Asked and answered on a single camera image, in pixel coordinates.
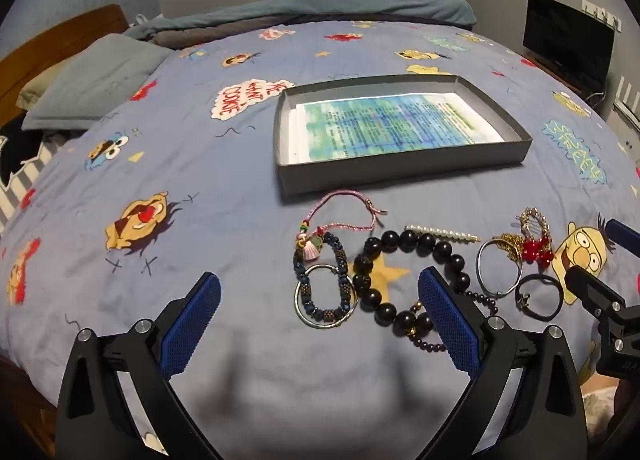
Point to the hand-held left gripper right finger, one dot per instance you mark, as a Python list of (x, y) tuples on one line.
[(447, 320)]

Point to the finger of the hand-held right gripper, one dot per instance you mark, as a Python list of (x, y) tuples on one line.
[(622, 236), (592, 290)]

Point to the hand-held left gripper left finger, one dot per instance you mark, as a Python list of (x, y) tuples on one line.
[(192, 325)]

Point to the grey cardboard box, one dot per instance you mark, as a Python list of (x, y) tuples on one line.
[(400, 167)]

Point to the pearl hair clip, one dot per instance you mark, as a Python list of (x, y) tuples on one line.
[(440, 232)]

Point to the blue cartoon printed bedsheet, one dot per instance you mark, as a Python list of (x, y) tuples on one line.
[(200, 179)]

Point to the black monitor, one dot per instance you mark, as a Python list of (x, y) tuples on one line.
[(567, 39)]

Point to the printed paper sheet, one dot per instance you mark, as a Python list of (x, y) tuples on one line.
[(380, 124)]

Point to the black striped cloth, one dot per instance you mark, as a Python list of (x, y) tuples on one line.
[(15, 154)]

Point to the grey-blue pillow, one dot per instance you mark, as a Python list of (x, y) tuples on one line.
[(100, 79)]

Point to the beige pillow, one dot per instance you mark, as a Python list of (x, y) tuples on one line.
[(37, 87)]

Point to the grey folded blanket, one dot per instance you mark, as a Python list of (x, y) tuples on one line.
[(200, 35)]

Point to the wooden headboard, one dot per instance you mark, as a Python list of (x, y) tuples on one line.
[(50, 39)]

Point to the teal blanket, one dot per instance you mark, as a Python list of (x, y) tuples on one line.
[(350, 7)]

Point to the white wall hook rack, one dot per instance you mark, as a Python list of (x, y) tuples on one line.
[(602, 14)]

